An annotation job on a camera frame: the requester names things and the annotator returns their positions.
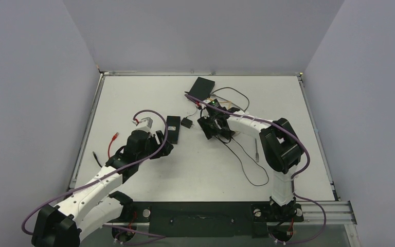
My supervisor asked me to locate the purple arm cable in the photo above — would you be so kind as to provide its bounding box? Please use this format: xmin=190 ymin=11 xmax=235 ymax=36
xmin=21 ymin=109 xmax=169 ymax=236
xmin=184 ymin=94 xmax=327 ymax=244

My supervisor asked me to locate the small black labelled switch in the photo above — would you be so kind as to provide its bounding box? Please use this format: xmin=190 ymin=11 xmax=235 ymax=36
xmin=166 ymin=116 xmax=181 ymax=144

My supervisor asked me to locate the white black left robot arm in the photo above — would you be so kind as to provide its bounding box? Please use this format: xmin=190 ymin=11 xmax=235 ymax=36
xmin=31 ymin=130 xmax=174 ymax=246

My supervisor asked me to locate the black mounting base plate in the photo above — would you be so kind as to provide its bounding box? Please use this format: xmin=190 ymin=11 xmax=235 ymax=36
xmin=112 ymin=201 xmax=304 ymax=238

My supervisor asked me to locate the red orange ethernet cable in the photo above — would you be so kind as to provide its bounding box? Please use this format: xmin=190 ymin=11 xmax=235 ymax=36
xmin=107 ymin=132 xmax=120 ymax=159

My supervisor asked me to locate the large black network switch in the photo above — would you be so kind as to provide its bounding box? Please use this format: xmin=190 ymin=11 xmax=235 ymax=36
xmin=187 ymin=77 xmax=215 ymax=100

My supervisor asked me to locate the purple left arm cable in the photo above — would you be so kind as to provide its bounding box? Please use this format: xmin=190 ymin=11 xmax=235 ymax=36
xmin=21 ymin=109 xmax=169 ymax=236

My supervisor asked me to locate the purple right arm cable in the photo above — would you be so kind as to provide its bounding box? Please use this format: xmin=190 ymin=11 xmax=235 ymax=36
xmin=184 ymin=94 xmax=327 ymax=244

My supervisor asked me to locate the black adapter mains cord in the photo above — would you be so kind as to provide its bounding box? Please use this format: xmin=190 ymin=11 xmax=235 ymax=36
xmin=211 ymin=86 xmax=250 ymax=112

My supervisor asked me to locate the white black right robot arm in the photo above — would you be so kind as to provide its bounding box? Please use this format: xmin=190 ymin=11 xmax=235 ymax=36
xmin=198 ymin=100 xmax=304 ymax=221

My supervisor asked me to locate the small black wall adapter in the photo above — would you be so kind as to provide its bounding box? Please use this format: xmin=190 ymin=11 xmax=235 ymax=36
xmin=181 ymin=117 xmax=193 ymax=129

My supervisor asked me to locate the thin black plug cable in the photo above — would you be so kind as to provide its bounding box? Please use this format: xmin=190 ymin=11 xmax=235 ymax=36
xmin=223 ymin=136 xmax=270 ymax=187

